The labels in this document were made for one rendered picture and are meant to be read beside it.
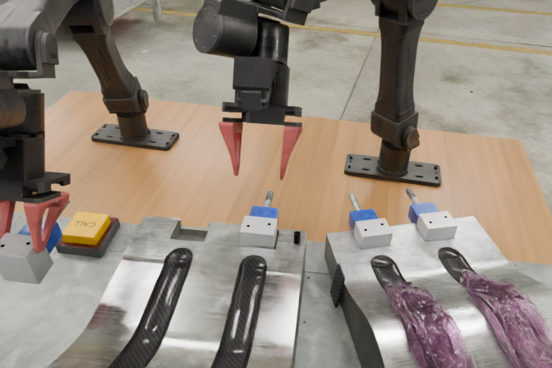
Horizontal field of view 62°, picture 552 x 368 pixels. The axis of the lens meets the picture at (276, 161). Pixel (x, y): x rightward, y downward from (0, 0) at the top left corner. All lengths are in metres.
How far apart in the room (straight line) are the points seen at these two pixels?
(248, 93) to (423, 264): 0.39
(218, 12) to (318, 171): 0.52
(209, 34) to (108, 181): 0.53
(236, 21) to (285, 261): 0.33
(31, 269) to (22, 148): 0.16
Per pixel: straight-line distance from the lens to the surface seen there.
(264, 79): 0.52
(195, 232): 0.75
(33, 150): 0.62
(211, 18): 0.57
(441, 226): 0.77
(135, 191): 0.97
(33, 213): 0.62
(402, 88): 0.86
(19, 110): 0.59
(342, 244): 0.74
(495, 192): 1.03
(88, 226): 0.86
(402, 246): 0.76
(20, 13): 0.66
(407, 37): 0.81
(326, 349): 0.69
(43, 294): 0.83
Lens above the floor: 1.38
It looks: 35 degrees down
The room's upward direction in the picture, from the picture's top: straight up
